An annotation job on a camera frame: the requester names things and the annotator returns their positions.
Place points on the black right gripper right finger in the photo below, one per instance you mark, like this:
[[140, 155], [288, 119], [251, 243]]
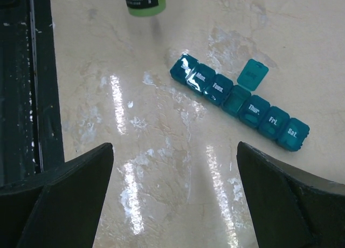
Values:
[[290, 207]]

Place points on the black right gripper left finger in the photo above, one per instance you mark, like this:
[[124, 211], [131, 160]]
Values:
[[60, 207]]

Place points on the teal weekly pill organizer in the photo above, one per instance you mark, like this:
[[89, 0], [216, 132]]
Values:
[[237, 99]]

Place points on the green pill bottle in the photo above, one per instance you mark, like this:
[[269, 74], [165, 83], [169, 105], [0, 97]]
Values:
[[145, 8]]

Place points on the black table edge rail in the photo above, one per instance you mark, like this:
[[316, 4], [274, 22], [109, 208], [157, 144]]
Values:
[[31, 135]]

